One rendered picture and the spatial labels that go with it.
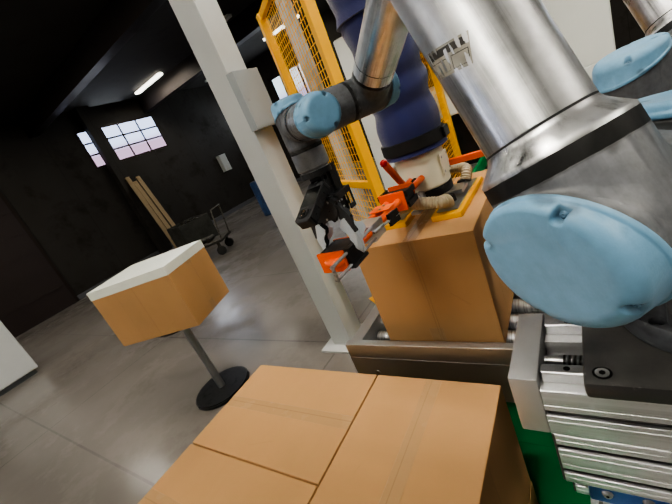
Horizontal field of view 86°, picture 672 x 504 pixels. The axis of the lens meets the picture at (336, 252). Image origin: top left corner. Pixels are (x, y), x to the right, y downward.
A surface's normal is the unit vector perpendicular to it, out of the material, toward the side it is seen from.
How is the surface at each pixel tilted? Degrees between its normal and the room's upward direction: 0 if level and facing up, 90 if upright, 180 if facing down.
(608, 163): 70
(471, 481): 0
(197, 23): 90
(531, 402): 90
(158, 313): 90
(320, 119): 90
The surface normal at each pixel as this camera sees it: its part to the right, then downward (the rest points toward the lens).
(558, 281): -0.77, 0.58
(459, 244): -0.47, 0.47
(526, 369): -0.38, -0.87
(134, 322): -0.17, 0.40
